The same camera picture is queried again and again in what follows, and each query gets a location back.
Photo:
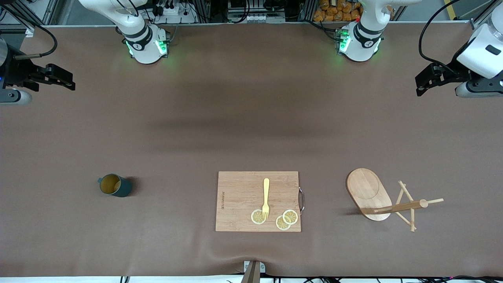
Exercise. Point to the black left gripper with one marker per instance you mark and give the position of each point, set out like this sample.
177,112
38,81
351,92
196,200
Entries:
452,72

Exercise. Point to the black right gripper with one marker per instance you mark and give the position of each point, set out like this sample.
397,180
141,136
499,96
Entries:
16,72

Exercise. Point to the dark green cup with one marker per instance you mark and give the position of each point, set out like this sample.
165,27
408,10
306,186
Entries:
120,188

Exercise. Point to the wooden mug rack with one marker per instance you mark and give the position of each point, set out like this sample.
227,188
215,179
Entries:
365,188

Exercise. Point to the orange snack packets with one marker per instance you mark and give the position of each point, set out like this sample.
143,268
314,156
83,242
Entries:
338,11

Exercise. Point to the white power strip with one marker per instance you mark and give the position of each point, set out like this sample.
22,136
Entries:
173,11

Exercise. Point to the brown table mat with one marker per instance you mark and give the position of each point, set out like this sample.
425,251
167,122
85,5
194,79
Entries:
251,98

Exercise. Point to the white terminal block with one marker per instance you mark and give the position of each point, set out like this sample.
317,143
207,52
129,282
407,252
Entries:
257,17

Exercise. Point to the dried lemon slice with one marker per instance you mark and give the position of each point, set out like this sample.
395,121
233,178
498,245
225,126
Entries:
281,225
290,216
256,217

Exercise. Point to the yellow plastic fork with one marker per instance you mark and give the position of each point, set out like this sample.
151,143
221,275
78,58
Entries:
266,188

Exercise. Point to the bamboo cutting board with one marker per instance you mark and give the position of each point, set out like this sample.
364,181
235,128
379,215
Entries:
239,196

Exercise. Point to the aluminium frame post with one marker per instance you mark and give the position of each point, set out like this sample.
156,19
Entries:
49,11
476,25

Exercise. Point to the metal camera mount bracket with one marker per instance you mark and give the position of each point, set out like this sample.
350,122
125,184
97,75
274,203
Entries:
253,273

